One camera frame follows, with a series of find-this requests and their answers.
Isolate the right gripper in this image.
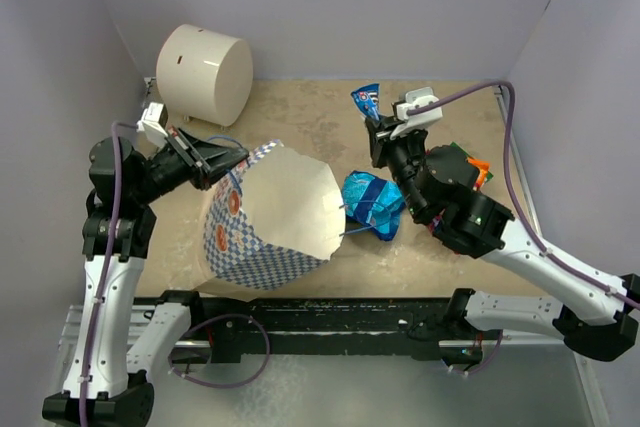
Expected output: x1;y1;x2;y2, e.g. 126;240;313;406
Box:
367;113;430;220

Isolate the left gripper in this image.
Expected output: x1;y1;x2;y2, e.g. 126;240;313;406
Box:
131;126;247;205

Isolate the blue M&M's snack bag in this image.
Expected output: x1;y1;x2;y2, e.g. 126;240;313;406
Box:
351;83;380;121

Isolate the teal blue snack bag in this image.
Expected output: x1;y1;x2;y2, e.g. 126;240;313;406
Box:
341;171;406;242

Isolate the blue checkered paper bag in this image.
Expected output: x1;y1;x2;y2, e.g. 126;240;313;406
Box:
197;140;354;301

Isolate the orange Fox's fruits candy bag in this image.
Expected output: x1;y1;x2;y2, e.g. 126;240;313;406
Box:
467;157;493;191

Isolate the green Fox's candy bag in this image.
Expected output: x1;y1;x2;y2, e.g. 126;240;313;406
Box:
447;141;495;183

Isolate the red Real snack bag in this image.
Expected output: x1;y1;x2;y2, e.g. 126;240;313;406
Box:
428;215;446;239

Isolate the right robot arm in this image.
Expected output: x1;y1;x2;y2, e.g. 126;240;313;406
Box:
364;116;639;362

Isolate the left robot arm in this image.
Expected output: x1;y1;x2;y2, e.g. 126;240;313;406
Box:
42;124;249;426

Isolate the white cylindrical container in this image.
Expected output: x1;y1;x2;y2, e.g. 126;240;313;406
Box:
156;24;254;127

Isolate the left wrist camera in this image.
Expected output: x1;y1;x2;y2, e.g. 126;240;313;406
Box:
136;102;169;148

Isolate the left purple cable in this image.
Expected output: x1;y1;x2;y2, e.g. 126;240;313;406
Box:
77;119;141;427

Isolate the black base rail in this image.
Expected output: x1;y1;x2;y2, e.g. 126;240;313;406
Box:
181;297;494;363

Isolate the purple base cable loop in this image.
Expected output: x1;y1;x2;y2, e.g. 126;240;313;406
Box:
167;315;271;390

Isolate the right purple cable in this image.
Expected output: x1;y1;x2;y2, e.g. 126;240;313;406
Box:
407;79;640;311

